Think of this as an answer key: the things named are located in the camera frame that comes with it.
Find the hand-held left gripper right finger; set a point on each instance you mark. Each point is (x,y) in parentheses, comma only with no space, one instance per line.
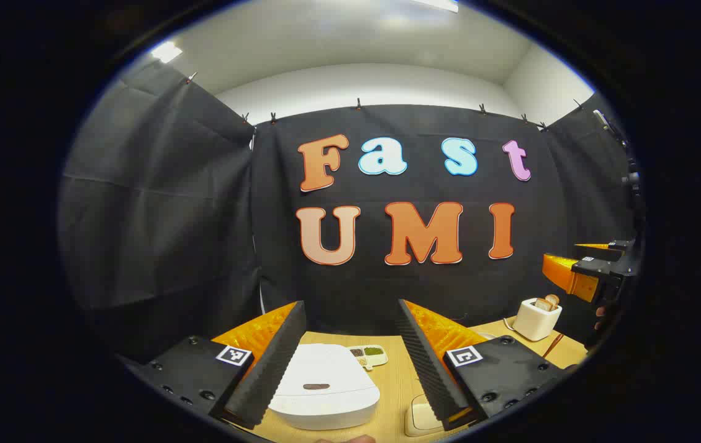
(427,369)

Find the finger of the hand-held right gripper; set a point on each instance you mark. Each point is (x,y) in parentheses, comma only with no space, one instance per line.
(602,246)
(572,277)

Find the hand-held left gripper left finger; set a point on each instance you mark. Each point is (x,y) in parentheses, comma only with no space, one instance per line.
(270,375)

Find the clear tray of rice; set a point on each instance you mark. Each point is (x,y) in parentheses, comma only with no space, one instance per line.
(419,418)

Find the white rice cooker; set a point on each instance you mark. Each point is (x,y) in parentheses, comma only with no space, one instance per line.
(326,394)

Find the toast bread slice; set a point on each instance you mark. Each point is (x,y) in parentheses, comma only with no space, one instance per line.
(553,299)
(542,303)

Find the white divided grain dish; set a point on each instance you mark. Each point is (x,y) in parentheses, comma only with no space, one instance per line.
(370,355)

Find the white toaster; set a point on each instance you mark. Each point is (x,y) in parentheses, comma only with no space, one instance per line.
(535,323)

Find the black backdrop cloth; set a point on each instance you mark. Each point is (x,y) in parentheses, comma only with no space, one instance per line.
(203,215)

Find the ceiling light panel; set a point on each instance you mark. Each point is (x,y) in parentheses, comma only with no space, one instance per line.
(166,51)
(439,5)

